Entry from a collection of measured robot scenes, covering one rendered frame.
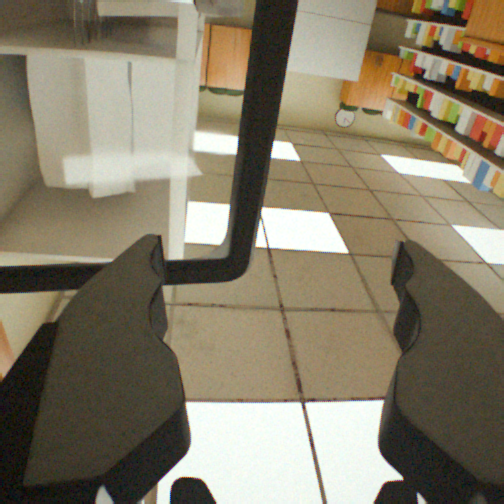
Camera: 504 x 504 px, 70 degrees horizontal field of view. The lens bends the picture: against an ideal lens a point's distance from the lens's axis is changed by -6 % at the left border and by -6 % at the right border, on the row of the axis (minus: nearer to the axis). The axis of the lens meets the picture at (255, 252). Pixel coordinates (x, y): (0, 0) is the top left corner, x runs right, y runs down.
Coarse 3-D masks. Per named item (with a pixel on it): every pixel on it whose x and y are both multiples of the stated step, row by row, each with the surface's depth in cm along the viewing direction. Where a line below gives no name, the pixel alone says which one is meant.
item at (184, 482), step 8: (176, 480) 5; (184, 480) 5; (192, 480) 5; (200, 480) 5; (392, 480) 5; (400, 480) 5; (176, 488) 5; (184, 488) 5; (192, 488) 5; (200, 488) 5; (208, 488) 5; (384, 488) 5; (392, 488) 5; (400, 488) 5; (408, 488) 5; (176, 496) 5; (184, 496) 5; (192, 496) 5; (200, 496) 5; (208, 496) 5; (376, 496) 5; (384, 496) 5; (392, 496) 5; (400, 496) 5; (408, 496) 5; (416, 496) 5
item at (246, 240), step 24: (288, 0) 18; (288, 24) 19; (264, 48) 20; (264, 72) 20; (264, 96) 21; (264, 120) 22; (264, 144) 23; (264, 168) 24; (240, 216) 25; (240, 240) 26; (240, 264) 28; (0, 288) 24; (24, 288) 24; (48, 288) 25; (72, 288) 25
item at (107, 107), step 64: (0, 0) 16; (64, 0) 16; (128, 0) 17; (192, 0) 18; (0, 64) 17; (64, 64) 18; (128, 64) 19; (192, 64) 20; (0, 128) 19; (64, 128) 20; (128, 128) 21; (192, 128) 22; (0, 192) 21; (64, 192) 22; (128, 192) 23; (192, 192) 24; (0, 256) 23; (64, 256) 24; (192, 256) 27
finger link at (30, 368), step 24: (48, 336) 8; (24, 360) 7; (48, 360) 7; (0, 384) 7; (24, 384) 7; (0, 408) 6; (24, 408) 6; (0, 432) 6; (24, 432) 6; (0, 456) 6; (24, 456) 6; (0, 480) 5
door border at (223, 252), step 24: (264, 0) 19; (264, 24) 19; (288, 48) 21; (240, 120) 22; (240, 144) 23; (240, 168) 24; (240, 192) 25; (264, 192) 26; (48, 264) 24; (72, 264) 25; (96, 264) 25; (168, 264) 27; (192, 264) 27; (216, 264) 28
